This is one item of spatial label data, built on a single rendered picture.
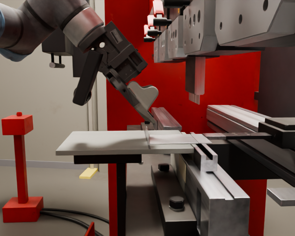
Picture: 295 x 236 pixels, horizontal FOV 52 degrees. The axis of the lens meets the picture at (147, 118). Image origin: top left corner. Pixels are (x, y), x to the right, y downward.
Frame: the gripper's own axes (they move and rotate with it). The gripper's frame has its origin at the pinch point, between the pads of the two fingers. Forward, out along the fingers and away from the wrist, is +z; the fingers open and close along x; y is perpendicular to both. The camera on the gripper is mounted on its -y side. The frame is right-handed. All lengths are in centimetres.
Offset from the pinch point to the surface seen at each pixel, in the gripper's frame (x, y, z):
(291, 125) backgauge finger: -2.6, 22.5, 20.8
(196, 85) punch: -3.7, 11.9, 0.8
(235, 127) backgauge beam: 37, 19, 28
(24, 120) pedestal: 156, -78, -31
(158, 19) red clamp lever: 5.7, 15.7, -14.5
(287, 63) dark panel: 56, 54, 29
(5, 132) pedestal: 156, -94, -34
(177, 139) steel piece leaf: -1.2, 1.9, 7.5
